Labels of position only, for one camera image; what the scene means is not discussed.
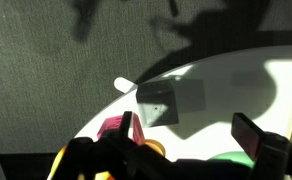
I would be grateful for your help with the pink block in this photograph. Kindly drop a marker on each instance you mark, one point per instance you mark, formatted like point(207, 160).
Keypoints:
point(113, 123)

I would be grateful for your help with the yellow lemon lower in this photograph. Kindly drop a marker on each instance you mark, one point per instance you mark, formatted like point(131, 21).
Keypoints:
point(155, 145)

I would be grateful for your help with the white table leg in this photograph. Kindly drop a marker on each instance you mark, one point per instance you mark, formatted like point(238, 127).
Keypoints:
point(124, 85)

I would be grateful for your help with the yellow banana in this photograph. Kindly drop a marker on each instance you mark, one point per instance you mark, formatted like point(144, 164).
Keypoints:
point(56, 162)

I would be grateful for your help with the green plastic bowl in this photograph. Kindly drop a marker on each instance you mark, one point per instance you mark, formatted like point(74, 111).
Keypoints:
point(235, 156)

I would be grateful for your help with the gray block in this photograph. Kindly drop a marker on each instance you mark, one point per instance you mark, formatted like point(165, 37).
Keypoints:
point(157, 104)

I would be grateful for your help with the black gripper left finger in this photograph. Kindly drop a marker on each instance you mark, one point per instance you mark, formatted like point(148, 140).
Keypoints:
point(125, 124)

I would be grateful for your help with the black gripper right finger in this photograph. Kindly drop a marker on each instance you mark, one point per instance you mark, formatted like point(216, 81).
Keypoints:
point(247, 134)

